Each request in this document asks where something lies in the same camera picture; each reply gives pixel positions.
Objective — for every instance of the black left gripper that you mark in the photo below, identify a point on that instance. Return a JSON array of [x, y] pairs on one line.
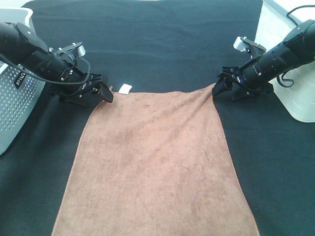
[[95, 85]]

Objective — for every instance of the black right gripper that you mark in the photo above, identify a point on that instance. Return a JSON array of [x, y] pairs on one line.
[[231, 79]]

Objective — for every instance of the brown microfibre towel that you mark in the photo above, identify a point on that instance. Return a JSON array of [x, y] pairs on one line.
[[154, 164]]

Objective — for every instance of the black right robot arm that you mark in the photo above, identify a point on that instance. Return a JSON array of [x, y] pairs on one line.
[[253, 78]]

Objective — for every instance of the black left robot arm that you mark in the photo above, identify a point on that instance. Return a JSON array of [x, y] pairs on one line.
[[65, 69]]

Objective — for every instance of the black table cloth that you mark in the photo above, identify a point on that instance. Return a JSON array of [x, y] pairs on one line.
[[159, 46]]

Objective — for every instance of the white plastic storage bin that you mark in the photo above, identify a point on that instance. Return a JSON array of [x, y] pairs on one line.
[[273, 26]]

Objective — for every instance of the grey perforated laundry basket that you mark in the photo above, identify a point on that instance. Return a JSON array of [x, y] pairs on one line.
[[19, 93]]

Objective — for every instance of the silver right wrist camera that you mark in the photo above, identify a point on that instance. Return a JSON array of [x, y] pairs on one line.
[[243, 44]]

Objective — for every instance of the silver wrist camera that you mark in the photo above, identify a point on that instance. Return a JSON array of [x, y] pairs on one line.
[[75, 49], [243, 44]]

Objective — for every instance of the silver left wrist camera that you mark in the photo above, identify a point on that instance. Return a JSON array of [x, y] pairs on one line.
[[75, 49]]

